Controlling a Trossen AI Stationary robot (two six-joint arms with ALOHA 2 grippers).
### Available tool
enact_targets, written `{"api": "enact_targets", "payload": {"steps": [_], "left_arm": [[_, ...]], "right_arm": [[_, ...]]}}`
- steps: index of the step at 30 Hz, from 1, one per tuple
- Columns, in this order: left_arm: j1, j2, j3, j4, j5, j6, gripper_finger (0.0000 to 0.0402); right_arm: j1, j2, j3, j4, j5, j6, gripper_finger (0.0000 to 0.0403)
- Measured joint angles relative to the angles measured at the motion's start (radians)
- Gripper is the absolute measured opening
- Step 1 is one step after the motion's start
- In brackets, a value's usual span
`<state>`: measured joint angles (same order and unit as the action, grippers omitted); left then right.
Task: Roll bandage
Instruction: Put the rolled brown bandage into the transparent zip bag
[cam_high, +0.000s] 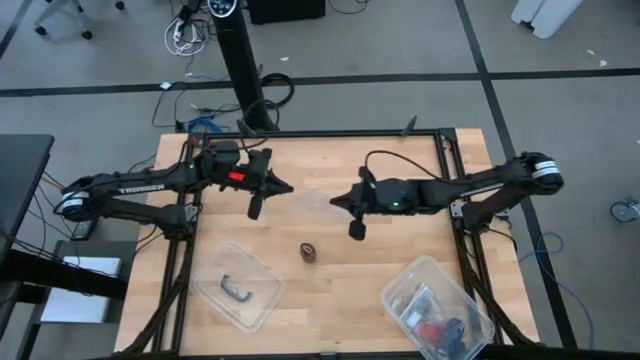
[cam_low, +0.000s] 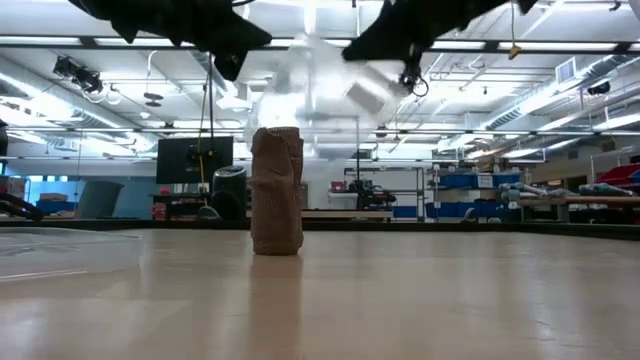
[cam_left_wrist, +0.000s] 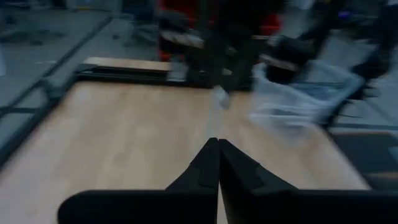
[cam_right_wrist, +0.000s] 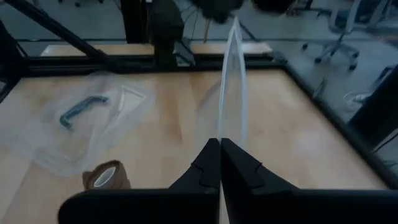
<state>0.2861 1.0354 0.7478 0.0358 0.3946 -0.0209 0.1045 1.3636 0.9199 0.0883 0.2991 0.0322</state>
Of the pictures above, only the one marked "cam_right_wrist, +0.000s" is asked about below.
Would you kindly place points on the brown elastic bandage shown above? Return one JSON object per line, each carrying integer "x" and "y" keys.
{"x": 119, "y": 177}

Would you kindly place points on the gray office chair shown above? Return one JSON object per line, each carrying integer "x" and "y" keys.
{"x": 337, "y": 49}

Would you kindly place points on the clear zip plastic bag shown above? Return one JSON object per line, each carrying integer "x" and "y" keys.
{"x": 233, "y": 93}

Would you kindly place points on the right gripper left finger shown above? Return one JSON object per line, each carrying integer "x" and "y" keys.
{"x": 206, "y": 177}

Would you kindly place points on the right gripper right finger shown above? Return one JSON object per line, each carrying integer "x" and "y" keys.
{"x": 242, "y": 179}

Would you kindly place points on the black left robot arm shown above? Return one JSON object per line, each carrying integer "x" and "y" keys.
{"x": 164, "y": 31}

